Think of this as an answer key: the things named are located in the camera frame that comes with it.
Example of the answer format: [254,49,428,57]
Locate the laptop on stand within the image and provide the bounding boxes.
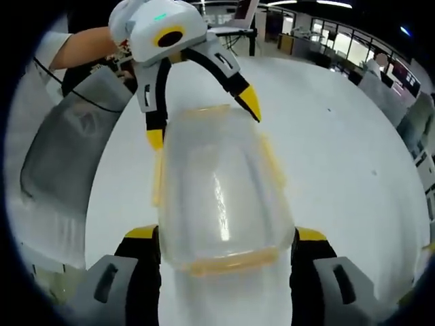
[233,0,260,29]

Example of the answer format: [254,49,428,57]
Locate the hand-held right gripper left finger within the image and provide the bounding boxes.
[73,225,162,326]

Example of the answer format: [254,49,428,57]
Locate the white desk with black legs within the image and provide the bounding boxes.
[206,26,256,57]

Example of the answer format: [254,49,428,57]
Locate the clear plastic container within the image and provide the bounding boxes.
[159,109,293,272]

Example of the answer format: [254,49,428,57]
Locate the black cable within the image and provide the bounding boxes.
[33,56,124,114]

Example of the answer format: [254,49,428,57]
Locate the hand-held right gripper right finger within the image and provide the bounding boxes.
[289,227,382,326]

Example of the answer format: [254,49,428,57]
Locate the computer monitor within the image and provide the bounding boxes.
[389,62,421,96]

